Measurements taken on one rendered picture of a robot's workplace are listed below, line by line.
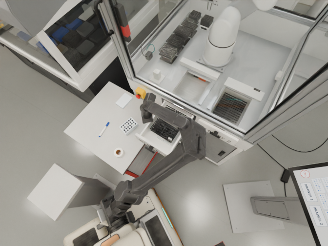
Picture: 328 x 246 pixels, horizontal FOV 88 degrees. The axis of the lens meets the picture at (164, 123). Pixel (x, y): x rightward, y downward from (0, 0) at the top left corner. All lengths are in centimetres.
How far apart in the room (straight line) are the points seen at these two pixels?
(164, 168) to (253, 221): 163
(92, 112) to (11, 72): 229
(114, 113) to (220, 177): 134
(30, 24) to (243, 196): 219
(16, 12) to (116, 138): 90
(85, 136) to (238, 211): 164
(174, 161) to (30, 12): 105
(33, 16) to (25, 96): 207
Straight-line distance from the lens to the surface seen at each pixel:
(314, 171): 121
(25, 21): 124
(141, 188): 69
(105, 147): 139
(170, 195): 200
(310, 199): 123
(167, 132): 117
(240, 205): 208
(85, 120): 154
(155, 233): 98
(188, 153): 53
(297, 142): 255
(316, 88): 73
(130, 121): 136
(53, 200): 149
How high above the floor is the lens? 200
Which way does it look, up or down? 67 degrees down
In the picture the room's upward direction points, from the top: 8 degrees counter-clockwise
